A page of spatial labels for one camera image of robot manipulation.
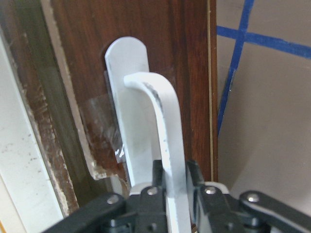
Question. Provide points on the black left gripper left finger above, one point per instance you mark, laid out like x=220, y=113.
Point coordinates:
x=113, y=213

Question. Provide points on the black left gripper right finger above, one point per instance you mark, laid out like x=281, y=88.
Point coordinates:
x=214, y=210

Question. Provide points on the white drawer handle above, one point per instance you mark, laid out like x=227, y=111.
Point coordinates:
x=149, y=120

